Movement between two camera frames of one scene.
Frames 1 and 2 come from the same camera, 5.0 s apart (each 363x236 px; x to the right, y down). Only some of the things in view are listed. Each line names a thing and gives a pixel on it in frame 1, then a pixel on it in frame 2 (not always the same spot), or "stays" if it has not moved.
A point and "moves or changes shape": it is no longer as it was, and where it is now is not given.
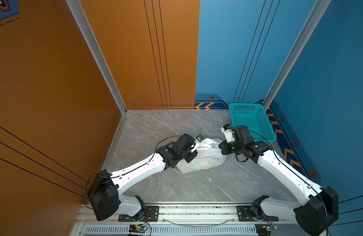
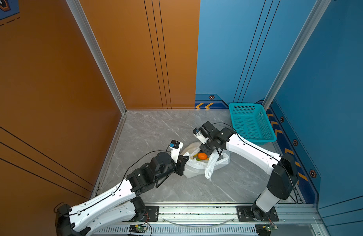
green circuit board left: x=138 y=228 stays
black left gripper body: x=189 y=156 to x=179 y=165
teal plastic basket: x=255 y=118 stays
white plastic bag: x=209 y=156 moves or changes shape
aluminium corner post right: x=317 y=12 stays
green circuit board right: x=268 y=227 stays
